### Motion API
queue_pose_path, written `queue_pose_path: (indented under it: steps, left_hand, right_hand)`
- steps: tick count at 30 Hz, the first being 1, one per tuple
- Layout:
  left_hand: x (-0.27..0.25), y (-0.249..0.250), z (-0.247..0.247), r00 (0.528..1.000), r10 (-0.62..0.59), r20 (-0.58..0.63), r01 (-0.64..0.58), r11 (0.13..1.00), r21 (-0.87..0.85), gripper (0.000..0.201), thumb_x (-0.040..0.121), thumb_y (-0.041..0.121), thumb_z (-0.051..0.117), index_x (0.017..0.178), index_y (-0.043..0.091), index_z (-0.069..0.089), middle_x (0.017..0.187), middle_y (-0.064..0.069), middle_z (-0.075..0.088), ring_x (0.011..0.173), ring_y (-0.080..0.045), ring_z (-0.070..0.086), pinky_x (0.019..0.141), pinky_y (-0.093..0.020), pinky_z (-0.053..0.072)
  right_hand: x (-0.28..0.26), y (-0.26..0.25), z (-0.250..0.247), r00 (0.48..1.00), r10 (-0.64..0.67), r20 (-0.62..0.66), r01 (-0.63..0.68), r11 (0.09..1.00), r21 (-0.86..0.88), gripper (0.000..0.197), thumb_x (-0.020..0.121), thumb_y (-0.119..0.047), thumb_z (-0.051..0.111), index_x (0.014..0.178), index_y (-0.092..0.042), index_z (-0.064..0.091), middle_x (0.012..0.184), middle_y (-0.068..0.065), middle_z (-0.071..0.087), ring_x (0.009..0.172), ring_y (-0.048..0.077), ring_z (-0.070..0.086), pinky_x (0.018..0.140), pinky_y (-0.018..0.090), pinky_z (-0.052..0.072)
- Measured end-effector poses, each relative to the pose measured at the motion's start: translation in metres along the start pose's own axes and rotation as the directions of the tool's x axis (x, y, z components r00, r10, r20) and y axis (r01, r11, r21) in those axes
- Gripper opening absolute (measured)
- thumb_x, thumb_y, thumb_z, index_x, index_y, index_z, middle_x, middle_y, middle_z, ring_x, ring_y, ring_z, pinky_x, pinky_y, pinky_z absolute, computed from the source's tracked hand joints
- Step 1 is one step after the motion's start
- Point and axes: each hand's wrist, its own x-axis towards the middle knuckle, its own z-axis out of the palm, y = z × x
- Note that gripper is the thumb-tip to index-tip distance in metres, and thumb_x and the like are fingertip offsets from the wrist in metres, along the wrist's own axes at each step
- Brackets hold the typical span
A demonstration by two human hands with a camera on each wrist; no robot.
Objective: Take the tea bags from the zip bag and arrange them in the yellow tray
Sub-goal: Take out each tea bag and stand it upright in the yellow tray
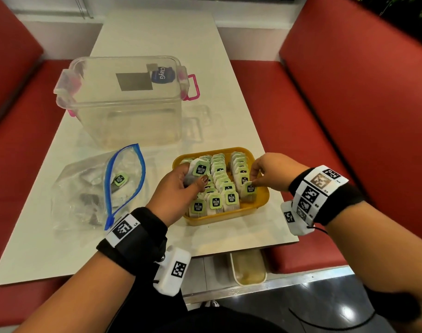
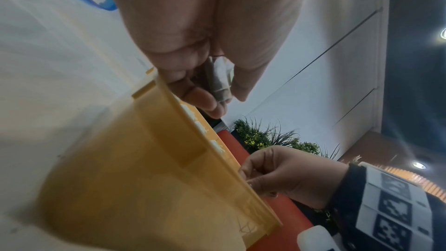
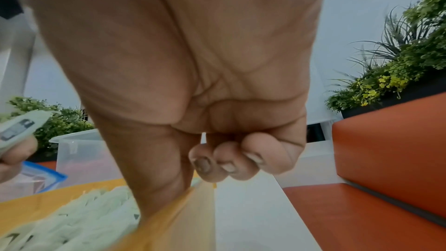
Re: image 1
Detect person's left hand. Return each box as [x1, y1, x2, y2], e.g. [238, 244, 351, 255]
[145, 162, 210, 228]

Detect black wristband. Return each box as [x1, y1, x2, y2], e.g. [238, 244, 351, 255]
[95, 207, 168, 276]
[288, 165, 367, 227]

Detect person's black sleeve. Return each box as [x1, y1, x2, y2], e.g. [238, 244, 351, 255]
[363, 286, 422, 323]

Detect yellow tray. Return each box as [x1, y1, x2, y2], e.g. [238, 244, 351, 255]
[172, 146, 270, 227]

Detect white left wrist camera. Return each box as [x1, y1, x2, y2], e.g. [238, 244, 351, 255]
[153, 245, 192, 297]

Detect yellow lid under table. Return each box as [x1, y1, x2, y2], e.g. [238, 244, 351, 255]
[229, 251, 268, 287]

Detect rows of green-tagged tea bags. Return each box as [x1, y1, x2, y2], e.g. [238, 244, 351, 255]
[179, 151, 258, 217]

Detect black right camera cable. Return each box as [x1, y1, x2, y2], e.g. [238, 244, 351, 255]
[288, 225, 377, 332]

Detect clear zip bag blue seal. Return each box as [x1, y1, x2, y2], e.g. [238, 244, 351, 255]
[51, 143, 147, 232]

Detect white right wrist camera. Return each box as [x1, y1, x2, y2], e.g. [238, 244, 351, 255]
[281, 200, 315, 237]

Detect black right wristband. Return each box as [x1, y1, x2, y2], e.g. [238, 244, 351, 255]
[288, 165, 367, 227]

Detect black left wristband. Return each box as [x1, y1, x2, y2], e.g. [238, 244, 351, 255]
[95, 207, 168, 276]

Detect person's black trousers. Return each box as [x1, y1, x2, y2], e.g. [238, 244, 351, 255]
[106, 270, 288, 333]

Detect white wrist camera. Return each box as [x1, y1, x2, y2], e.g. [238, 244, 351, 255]
[153, 245, 192, 297]
[281, 200, 315, 237]

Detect person's left forearm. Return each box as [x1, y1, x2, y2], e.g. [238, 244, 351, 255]
[15, 251, 135, 333]

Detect clear storage box pink handles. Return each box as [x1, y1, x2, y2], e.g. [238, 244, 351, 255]
[53, 55, 200, 149]

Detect person's right hand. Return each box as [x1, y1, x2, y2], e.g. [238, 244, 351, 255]
[249, 152, 310, 192]

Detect person's right forearm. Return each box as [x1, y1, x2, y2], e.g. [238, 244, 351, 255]
[325, 201, 422, 330]

